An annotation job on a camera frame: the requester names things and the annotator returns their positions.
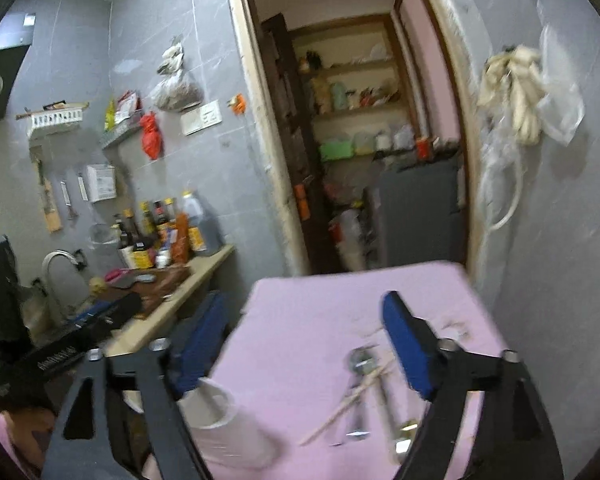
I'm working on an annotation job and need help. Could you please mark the grey cabinet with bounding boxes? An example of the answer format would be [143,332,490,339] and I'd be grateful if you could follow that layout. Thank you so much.
[377,157,468,268]

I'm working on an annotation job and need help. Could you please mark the cleaver knife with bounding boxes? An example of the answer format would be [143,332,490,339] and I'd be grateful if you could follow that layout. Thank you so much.
[115,274,157,292]

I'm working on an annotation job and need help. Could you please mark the wooden cutting board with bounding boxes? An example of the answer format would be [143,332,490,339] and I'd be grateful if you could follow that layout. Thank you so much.
[97,265,192,320]

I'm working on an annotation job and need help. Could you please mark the black range hood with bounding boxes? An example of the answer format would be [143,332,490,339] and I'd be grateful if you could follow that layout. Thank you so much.
[0,45,33,128]

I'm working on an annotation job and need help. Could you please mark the metal wall shelf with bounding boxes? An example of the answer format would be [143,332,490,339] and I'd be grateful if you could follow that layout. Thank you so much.
[100,122,146,150]

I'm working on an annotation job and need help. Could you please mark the metal faucet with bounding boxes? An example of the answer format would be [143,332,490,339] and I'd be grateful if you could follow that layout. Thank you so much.
[42,250,88,318]

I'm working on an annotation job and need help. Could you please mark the bamboo chopstick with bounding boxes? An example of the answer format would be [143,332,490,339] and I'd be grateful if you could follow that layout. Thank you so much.
[299,359,398,447]

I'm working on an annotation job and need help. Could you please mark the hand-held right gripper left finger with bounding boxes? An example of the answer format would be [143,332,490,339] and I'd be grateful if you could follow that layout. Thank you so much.
[40,290,229,480]

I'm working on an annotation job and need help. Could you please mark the green container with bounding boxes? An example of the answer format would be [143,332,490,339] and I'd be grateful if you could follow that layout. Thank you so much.
[320,140,356,162]

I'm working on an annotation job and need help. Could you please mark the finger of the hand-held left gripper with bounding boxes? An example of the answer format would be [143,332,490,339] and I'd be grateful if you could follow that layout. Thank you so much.
[69,292,144,333]

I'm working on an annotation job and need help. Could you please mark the metal utensil handle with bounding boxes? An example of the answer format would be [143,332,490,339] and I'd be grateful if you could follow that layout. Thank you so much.
[344,346,377,445]

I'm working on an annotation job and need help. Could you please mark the pink tablecloth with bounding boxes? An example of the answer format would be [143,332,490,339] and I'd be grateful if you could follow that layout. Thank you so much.
[142,260,511,480]

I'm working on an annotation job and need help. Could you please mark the wooden chopsticks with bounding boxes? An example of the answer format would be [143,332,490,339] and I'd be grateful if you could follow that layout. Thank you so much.
[372,380,422,463]

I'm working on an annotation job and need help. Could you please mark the red seasoning packet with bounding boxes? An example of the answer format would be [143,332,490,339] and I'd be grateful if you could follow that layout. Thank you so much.
[116,90,141,124]

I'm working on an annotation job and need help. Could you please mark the white hose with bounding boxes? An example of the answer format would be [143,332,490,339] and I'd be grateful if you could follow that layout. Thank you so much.
[479,157,525,232]

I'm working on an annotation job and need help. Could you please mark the beige kitchen counter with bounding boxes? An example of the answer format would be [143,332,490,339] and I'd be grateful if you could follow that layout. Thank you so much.
[105,244,237,358]

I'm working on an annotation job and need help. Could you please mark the sauce bottle red cap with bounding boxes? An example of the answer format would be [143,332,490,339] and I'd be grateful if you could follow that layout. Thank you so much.
[152,201,170,241]

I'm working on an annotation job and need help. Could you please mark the red plastic bag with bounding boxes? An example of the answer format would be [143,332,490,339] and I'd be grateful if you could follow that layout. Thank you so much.
[139,111,164,162]

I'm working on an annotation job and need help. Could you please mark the white wall outlet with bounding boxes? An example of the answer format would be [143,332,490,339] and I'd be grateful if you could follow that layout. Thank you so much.
[180,100,224,137]

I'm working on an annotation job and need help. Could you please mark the large dark oil jug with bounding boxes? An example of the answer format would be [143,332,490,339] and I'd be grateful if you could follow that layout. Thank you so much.
[181,189,222,257]

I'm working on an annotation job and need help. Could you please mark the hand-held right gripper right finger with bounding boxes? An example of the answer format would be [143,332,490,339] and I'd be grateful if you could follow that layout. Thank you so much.
[381,290,565,480]

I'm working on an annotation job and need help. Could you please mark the white wall box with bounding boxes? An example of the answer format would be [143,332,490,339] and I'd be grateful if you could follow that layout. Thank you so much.
[86,163,117,204]

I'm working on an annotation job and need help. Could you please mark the sauce bottle yellow cap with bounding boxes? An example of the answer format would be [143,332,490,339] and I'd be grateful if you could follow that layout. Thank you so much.
[139,201,156,243]

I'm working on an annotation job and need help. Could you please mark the dark pump bottle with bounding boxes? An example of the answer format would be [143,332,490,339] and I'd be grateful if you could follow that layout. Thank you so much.
[112,214,131,252]

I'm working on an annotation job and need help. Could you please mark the white wall rack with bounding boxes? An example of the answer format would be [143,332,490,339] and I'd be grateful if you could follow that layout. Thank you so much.
[16,101,90,137]

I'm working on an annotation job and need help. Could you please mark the wooden door frame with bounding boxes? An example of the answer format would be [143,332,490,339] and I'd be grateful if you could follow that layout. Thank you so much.
[225,0,486,278]

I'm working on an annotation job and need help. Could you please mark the orange seasoning packet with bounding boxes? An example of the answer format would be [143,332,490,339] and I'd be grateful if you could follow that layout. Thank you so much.
[172,211,191,264]

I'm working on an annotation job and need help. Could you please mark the clear plastic bag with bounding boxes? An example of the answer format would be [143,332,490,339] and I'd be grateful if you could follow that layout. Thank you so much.
[532,25,587,147]

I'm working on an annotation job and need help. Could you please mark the white utensil holder cup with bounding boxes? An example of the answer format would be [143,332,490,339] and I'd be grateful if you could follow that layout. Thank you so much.
[177,377,283,468]

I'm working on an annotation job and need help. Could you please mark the wooden spatula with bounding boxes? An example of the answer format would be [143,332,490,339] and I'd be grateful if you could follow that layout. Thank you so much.
[34,152,65,234]

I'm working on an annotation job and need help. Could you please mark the pantry shelf unit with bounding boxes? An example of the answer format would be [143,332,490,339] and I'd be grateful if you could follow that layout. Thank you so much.
[290,14,417,162]

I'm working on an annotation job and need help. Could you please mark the clear bag of dried goods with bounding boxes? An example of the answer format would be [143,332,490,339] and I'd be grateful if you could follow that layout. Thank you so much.
[150,35,204,112]

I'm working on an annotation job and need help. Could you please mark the dark bottle yellow label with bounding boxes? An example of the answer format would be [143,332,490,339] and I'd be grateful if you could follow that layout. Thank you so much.
[130,232,154,269]

